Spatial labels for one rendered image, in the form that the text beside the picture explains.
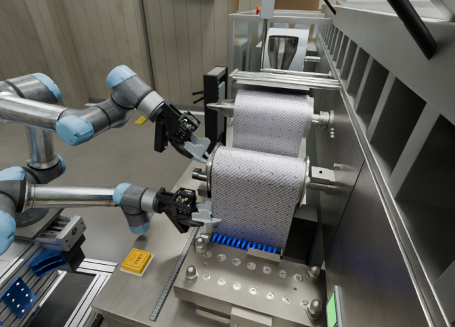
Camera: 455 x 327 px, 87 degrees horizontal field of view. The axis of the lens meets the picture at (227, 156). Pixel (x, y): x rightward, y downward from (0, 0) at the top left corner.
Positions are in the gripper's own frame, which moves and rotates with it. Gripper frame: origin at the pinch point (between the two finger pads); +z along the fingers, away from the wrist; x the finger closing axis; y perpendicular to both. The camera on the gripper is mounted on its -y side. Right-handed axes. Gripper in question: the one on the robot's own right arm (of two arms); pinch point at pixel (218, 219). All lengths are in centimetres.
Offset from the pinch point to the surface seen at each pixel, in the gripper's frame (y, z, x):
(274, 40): 43, 5, 72
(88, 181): -109, -177, 106
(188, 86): -67, -153, 327
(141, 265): -16.6, -23.0, -11.8
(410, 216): 37, 32, -25
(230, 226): -1.4, 4.1, -0.2
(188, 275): -3.3, -2.7, -17.8
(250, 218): 4.1, 9.9, -0.3
